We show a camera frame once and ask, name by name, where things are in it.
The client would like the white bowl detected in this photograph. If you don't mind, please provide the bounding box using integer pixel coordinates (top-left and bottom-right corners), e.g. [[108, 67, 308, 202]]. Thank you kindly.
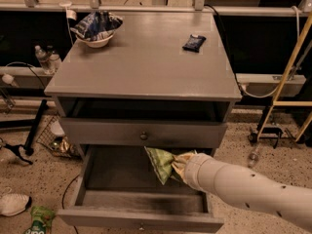
[[76, 34, 113, 49]]

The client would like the green jalapeno chip bag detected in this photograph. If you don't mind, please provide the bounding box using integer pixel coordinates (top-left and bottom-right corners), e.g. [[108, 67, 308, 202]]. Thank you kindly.
[[144, 147, 183, 185]]

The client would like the closed upper grey drawer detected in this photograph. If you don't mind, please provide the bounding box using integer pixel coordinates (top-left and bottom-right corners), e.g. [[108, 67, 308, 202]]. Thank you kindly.
[[60, 118, 227, 148]]

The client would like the grey wooden drawer cabinet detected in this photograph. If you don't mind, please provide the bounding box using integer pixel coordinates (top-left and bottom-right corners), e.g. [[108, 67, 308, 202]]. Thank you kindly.
[[45, 12, 241, 154]]

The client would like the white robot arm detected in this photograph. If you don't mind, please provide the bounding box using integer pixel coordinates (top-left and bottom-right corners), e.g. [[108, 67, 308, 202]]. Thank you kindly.
[[172, 153, 312, 232]]

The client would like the open lower grey drawer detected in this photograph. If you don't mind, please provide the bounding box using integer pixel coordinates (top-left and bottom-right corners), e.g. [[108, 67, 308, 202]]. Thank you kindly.
[[58, 145, 223, 234]]

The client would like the wire mesh basket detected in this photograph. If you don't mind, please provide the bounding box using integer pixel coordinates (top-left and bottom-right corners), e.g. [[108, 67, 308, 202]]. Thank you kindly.
[[36, 116, 80, 158]]

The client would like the small dark blue packet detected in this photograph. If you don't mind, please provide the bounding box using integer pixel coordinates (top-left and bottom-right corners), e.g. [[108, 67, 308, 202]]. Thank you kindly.
[[182, 34, 206, 53]]

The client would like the black tripod stand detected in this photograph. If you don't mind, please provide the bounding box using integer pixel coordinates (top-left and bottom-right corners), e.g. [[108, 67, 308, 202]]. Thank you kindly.
[[0, 98, 49, 166]]

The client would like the white cable on rail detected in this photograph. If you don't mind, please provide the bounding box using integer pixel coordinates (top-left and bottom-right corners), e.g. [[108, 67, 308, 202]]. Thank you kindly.
[[239, 5, 301, 99]]

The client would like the blue chip bag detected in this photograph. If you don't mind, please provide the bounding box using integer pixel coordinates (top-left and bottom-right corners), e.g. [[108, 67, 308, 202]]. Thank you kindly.
[[70, 11, 123, 42]]

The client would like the green snack bag on floor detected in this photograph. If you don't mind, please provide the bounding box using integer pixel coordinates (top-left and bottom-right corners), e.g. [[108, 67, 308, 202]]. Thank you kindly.
[[23, 206, 56, 234]]

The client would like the clear plastic water bottle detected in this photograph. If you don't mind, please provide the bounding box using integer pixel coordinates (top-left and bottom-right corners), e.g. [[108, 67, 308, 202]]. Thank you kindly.
[[35, 45, 54, 75]]

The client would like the plastic bottle on floor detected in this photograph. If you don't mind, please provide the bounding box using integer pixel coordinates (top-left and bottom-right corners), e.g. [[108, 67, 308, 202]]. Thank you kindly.
[[248, 143, 261, 168]]

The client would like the white sneaker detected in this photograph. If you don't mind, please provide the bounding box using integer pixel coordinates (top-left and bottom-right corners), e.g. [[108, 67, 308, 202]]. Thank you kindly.
[[0, 193, 32, 216]]

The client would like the white lamp on rail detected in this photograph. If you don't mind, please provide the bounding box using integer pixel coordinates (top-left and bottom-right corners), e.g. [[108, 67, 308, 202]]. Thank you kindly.
[[58, 0, 77, 20]]

